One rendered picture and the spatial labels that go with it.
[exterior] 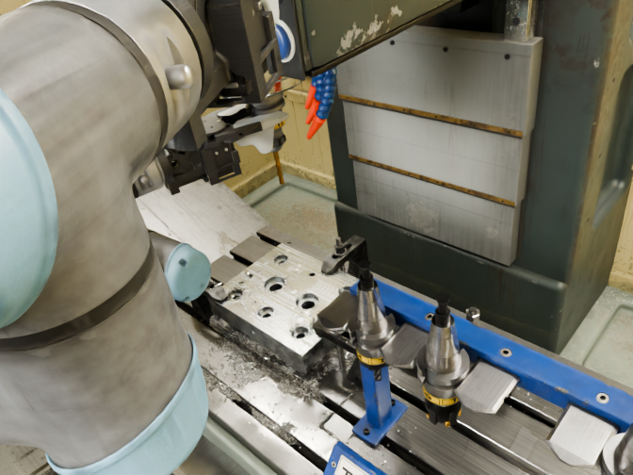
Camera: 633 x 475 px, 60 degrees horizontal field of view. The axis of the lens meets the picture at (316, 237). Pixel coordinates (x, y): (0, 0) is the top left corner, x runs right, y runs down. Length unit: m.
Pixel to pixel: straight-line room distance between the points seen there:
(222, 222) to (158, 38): 1.69
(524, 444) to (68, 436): 0.87
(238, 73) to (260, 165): 1.99
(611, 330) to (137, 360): 1.55
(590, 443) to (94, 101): 0.58
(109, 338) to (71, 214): 0.05
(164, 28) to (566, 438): 0.56
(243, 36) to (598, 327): 1.43
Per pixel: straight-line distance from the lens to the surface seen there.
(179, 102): 0.25
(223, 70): 0.33
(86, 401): 0.23
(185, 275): 0.75
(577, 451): 0.66
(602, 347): 1.65
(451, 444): 1.02
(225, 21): 0.33
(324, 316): 0.78
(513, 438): 1.04
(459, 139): 1.23
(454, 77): 1.18
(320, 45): 0.48
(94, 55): 0.21
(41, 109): 0.18
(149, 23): 0.24
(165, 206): 1.96
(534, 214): 1.28
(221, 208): 1.96
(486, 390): 0.69
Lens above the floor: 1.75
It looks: 35 degrees down
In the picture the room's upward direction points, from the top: 10 degrees counter-clockwise
